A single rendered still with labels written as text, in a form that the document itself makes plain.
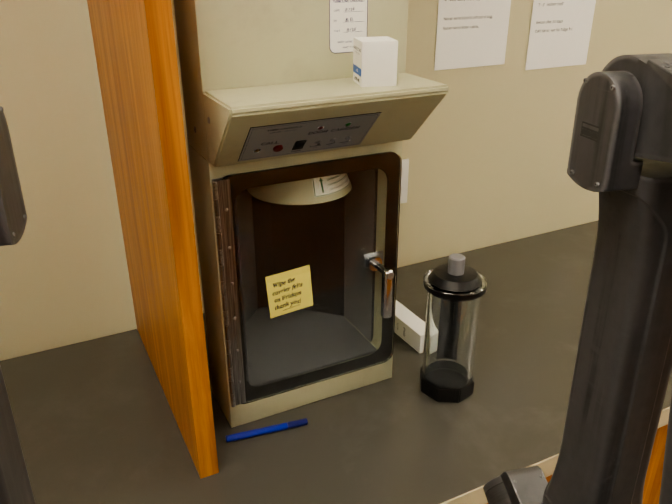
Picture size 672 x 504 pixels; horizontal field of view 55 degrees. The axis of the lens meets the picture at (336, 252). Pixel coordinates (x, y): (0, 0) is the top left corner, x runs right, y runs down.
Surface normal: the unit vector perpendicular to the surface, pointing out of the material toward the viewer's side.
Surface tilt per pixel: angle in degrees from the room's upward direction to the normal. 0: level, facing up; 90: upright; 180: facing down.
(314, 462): 0
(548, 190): 90
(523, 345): 0
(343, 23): 90
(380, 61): 90
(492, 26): 90
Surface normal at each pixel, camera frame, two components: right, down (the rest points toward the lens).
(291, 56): 0.45, 0.38
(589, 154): -0.97, 0.10
